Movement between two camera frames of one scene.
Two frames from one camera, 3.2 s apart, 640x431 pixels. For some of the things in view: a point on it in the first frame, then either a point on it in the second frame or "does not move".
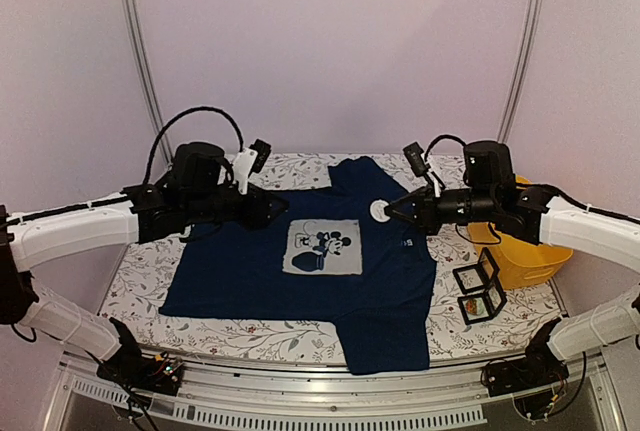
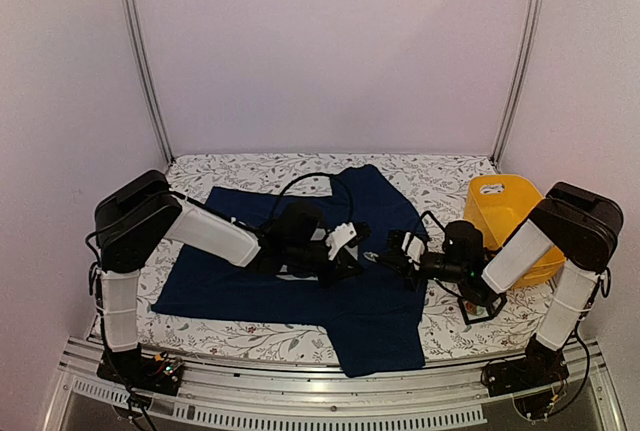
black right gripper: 424,197 -> 402,265
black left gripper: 257,216 -> 340,270
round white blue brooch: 377,210 -> 370,256
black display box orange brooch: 480,307 does not move
